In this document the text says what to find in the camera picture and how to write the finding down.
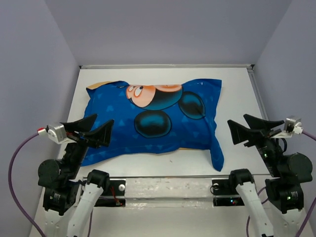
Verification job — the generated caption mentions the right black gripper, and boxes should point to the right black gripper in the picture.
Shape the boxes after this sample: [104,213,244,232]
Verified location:
[228,112,284,175]

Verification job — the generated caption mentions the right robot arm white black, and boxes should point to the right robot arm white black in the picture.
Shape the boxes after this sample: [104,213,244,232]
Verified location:
[227,114,313,237]

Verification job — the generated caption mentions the purple cable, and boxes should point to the purple cable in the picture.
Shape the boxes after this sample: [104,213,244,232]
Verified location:
[7,133,94,237]
[246,130,316,237]

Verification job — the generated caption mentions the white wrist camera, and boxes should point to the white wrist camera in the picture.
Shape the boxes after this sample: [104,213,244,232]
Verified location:
[272,116,303,139]
[37,123,74,145]

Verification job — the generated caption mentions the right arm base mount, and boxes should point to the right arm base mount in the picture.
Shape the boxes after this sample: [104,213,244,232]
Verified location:
[210,176,255,206]

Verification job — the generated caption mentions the yellow blue pillowcase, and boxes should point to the yellow blue pillowcase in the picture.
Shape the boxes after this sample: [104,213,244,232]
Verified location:
[83,79,224,171]

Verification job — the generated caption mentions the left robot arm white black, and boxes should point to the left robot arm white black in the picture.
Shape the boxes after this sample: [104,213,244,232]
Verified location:
[38,114,114,237]

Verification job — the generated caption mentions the aluminium frame rail back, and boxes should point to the aluminium frame rail back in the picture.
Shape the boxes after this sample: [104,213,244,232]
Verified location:
[79,64,255,69]

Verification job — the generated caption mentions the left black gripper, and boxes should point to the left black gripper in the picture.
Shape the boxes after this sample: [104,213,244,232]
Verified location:
[63,111,115,177]

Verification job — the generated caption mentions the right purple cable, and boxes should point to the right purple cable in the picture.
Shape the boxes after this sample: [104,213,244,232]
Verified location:
[246,130,316,237]

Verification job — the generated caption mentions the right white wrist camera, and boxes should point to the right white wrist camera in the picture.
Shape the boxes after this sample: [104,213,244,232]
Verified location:
[272,116,303,139]

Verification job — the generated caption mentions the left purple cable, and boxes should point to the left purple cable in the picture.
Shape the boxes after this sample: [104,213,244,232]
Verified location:
[7,133,94,237]

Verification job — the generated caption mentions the aluminium frame rail right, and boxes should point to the aluminium frame rail right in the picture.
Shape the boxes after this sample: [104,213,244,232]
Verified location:
[247,65,268,119]

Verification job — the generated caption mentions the aluminium frame rail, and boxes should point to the aluminium frame rail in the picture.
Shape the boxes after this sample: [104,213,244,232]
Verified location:
[79,64,255,69]
[247,65,268,119]

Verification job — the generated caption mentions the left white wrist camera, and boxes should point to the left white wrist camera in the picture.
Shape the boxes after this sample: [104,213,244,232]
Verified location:
[37,123,74,145]

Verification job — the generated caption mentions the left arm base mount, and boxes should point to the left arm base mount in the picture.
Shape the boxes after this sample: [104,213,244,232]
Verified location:
[95,178,126,207]

